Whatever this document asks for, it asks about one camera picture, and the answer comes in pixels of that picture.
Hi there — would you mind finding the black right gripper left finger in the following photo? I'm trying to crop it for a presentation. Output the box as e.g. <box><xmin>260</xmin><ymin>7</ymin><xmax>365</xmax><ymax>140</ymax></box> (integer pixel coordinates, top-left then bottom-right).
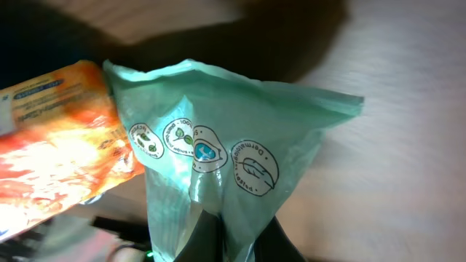
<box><xmin>174</xmin><ymin>210</ymin><xmax>223</xmax><ymax>262</ymax></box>

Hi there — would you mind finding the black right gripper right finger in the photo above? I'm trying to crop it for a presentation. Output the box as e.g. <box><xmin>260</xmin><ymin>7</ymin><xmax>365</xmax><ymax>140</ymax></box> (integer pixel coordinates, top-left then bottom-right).
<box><xmin>254</xmin><ymin>217</ymin><xmax>307</xmax><ymax>262</ymax></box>

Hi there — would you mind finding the small teal wipes packet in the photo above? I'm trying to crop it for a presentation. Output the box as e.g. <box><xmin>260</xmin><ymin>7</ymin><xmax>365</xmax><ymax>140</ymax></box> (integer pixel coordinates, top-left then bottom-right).
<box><xmin>103</xmin><ymin>60</ymin><xmax>364</xmax><ymax>261</ymax></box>

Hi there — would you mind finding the orange tissue pack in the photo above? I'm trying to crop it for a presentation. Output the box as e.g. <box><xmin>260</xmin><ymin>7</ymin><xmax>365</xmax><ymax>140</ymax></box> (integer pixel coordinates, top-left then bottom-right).
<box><xmin>1</xmin><ymin>60</ymin><xmax>143</xmax><ymax>240</ymax></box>

